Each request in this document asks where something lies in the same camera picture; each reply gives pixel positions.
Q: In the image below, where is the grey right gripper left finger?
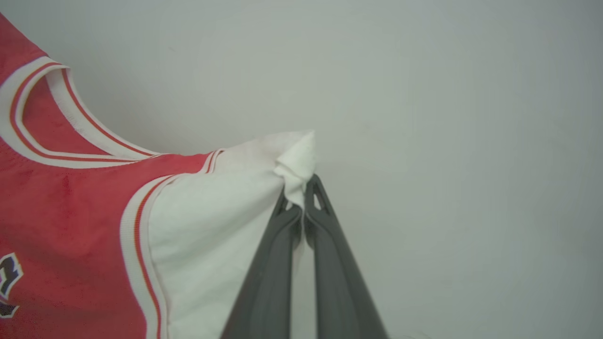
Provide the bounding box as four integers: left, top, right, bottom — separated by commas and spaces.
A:
220, 190, 302, 339

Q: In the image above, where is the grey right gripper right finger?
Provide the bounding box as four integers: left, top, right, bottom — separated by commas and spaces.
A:
305, 174, 390, 339

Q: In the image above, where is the red white basketball jersey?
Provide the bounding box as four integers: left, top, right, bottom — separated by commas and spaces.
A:
0, 13, 317, 339

